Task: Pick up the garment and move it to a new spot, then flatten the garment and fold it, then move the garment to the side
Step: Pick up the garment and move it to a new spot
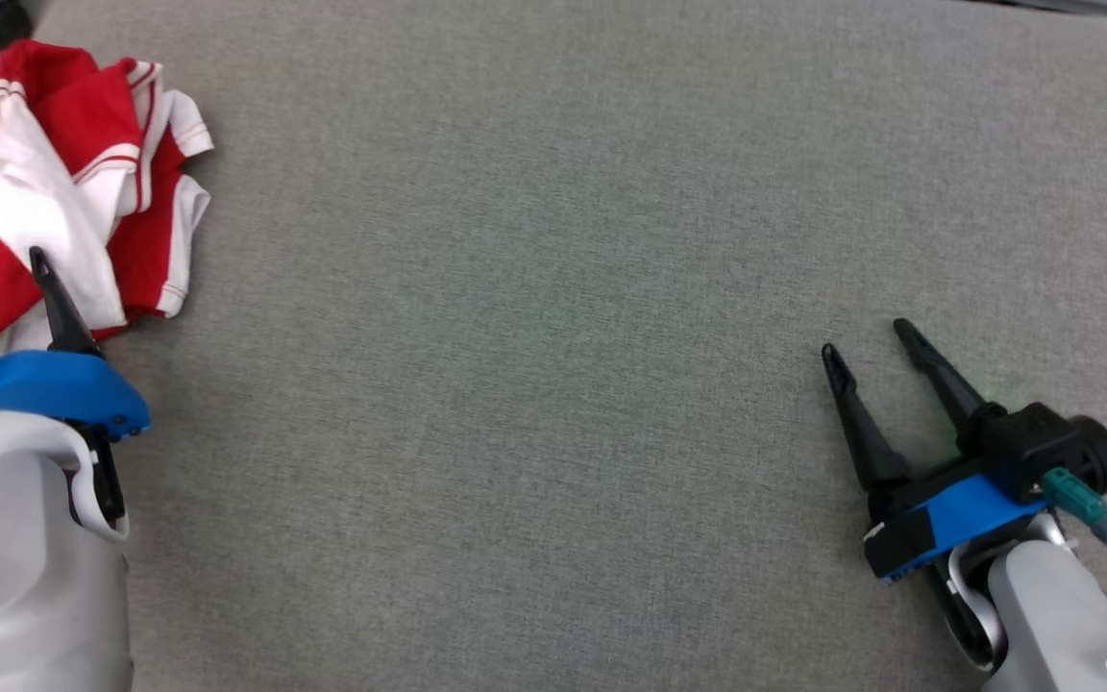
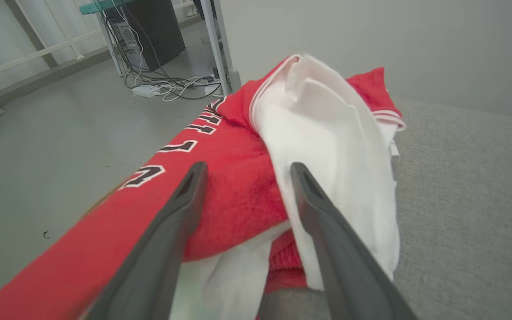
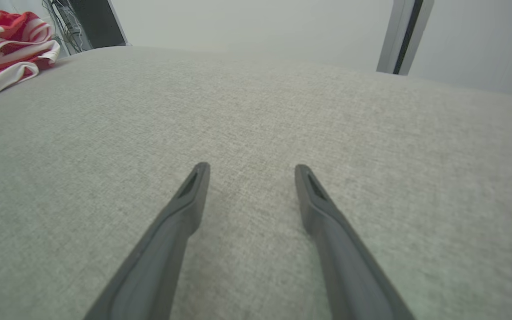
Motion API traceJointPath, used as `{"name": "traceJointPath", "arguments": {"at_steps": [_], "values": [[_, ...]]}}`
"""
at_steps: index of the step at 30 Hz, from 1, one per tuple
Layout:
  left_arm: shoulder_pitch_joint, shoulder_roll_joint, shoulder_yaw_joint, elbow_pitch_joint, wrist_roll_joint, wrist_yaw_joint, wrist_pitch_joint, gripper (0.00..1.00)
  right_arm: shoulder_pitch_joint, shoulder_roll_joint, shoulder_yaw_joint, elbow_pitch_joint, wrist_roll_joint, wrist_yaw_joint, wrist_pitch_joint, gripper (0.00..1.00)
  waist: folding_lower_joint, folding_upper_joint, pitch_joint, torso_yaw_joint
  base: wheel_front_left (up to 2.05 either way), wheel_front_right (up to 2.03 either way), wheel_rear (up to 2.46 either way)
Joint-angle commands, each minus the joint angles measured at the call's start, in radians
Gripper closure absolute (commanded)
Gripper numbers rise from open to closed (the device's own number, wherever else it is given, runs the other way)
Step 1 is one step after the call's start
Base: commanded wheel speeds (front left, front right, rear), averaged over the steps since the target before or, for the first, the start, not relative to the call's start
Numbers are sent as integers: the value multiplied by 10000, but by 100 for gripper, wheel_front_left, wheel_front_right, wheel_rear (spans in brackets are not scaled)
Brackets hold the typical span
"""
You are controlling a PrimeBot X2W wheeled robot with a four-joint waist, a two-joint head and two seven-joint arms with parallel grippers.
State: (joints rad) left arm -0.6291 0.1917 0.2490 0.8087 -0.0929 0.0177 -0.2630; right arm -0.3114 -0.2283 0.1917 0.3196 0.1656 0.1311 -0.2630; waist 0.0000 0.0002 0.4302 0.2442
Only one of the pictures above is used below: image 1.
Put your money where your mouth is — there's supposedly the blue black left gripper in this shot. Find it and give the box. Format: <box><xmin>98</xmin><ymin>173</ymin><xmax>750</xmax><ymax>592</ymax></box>
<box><xmin>0</xmin><ymin>247</ymin><xmax>151</xmax><ymax>531</ymax></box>

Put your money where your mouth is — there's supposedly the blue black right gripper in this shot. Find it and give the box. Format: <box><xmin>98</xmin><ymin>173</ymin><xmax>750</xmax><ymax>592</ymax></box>
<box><xmin>821</xmin><ymin>319</ymin><xmax>1107</xmax><ymax>585</ymax></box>

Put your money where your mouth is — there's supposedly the red white Bulls jersey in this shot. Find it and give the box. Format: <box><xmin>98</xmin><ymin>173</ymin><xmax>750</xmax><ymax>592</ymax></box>
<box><xmin>0</xmin><ymin>38</ymin><xmax>146</xmax><ymax>352</ymax></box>

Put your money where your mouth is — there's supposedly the small black object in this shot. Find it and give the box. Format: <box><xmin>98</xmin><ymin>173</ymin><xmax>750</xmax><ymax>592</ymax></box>
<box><xmin>0</xmin><ymin>0</ymin><xmax>34</xmax><ymax>51</ymax></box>

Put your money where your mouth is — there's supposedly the grey fabric upholstered surface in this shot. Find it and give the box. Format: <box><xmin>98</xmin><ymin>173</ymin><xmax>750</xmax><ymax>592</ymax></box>
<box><xmin>0</xmin><ymin>0</ymin><xmax>1107</xmax><ymax>692</ymax></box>

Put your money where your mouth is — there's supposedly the black cable with teal plug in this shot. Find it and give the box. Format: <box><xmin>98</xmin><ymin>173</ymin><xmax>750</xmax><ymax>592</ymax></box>
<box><xmin>1042</xmin><ymin>468</ymin><xmax>1107</xmax><ymax>608</ymax></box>

